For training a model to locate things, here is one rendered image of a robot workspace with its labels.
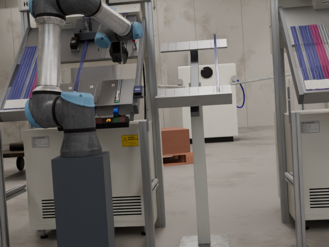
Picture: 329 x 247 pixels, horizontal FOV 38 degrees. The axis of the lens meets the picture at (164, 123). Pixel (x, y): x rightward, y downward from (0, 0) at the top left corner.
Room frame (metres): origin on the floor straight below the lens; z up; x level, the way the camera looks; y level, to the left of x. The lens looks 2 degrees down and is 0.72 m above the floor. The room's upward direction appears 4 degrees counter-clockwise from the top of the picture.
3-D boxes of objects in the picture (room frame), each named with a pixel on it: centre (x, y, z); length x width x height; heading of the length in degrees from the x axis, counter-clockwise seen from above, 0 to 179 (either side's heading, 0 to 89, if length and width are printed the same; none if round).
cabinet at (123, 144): (2.92, 0.41, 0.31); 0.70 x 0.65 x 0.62; 84
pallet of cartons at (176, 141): (5.81, 0.30, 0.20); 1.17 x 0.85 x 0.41; 96
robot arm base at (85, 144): (1.73, 0.31, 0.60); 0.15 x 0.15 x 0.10
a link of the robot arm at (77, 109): (1.73, 0.31, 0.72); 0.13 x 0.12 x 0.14; 66
